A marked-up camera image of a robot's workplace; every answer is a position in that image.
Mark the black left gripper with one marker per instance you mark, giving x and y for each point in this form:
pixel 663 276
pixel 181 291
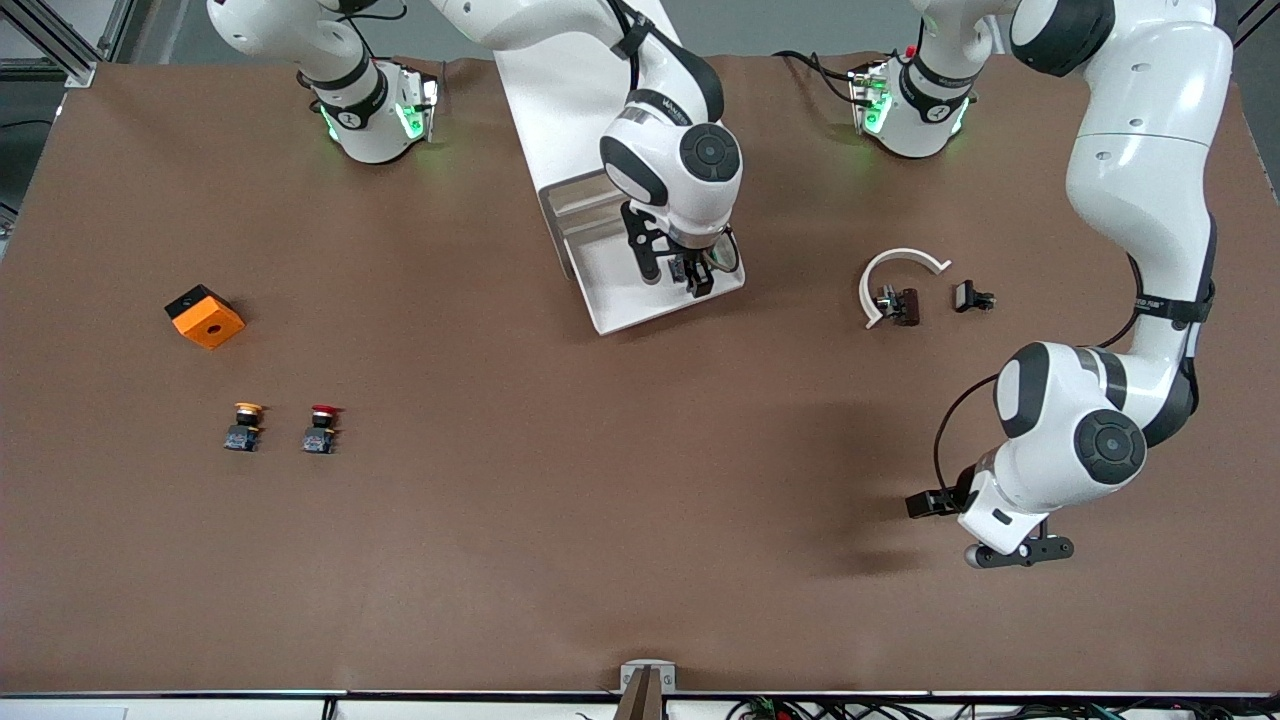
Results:
pixel 943 500

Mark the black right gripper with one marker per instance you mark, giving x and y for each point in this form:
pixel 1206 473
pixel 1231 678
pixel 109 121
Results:
pixel 692 268

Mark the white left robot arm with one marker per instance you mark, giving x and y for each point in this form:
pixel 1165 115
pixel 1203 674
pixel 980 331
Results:
pixel 1140 180

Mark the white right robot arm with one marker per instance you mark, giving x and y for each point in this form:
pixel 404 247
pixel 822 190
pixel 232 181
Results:
pixel 680 170

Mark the black square push button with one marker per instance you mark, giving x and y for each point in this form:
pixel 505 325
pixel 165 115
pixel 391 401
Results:
pixel 966 296

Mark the red push button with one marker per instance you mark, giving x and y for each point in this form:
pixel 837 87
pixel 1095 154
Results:
pixel 321 430

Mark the yellow push button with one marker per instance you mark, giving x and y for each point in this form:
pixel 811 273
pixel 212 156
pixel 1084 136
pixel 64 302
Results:
pixel 244 428

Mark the white semicircular pipe clamp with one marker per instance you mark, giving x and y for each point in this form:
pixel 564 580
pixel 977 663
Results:
pixel 905 255

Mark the orange box with hole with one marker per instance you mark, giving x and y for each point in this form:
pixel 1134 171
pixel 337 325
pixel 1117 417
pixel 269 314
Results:
pixel 210 322

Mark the metal bracket with post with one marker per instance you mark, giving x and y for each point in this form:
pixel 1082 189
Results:
pixel 648 690

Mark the aluminium frame profile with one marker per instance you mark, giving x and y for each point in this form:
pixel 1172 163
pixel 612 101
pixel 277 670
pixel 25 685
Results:
pixel 80 75

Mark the white table front rail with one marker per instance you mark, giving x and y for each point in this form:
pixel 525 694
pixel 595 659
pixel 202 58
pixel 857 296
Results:
pixel 200 705

